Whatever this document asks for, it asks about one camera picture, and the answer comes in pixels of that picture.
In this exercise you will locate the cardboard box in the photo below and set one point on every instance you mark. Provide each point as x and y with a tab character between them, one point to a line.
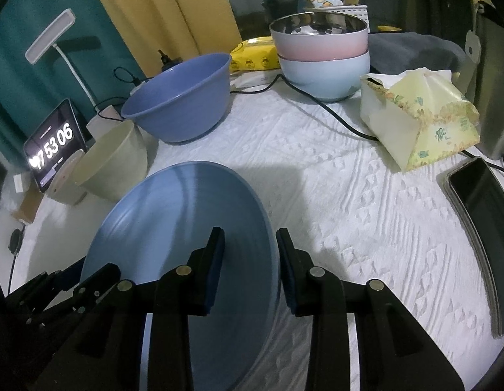
32	199

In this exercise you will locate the yellow wet wipes pack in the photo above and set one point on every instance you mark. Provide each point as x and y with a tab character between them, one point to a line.
255	54

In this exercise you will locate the steel thermos bottle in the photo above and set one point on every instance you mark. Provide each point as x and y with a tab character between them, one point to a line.
485	49

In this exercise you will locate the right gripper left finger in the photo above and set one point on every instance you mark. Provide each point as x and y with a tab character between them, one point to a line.
159	313

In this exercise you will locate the teal curtain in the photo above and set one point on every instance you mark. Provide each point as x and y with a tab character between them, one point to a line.
51	50

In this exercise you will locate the grey cloth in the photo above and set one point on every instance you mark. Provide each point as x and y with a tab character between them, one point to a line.
392	53

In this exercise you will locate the cream green bowl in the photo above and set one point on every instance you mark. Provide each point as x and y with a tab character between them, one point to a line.
116	163

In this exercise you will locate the light blue bowl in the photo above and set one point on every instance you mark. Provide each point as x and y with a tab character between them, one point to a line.
328	81

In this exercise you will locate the white storage basket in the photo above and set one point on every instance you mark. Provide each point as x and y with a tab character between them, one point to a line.
351	7

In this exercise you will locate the large blue bowl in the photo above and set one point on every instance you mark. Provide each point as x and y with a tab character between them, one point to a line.
184	102

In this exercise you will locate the light blue plate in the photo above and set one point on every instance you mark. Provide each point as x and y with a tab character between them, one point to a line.
156	226

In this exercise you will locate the small white box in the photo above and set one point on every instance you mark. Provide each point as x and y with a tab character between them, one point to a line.
19	183

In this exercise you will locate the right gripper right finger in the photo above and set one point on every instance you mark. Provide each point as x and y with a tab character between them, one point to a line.
395	351

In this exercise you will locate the white power strip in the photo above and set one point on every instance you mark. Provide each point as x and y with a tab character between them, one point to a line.
241	81

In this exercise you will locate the black charger adapter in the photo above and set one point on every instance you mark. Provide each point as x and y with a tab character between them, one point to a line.
167	62

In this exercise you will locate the yellow tissue pack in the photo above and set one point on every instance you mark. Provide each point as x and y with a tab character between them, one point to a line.
419	116

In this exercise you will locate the black smartphone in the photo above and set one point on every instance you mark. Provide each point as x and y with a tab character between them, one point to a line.
478	200

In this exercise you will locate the pink steel bowl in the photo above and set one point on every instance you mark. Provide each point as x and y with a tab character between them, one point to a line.
314	36

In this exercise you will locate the tablet showing clock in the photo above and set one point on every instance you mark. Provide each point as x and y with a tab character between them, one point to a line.
55	140

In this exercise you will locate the yellow curtain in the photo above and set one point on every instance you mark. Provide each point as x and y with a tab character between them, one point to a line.
178	28

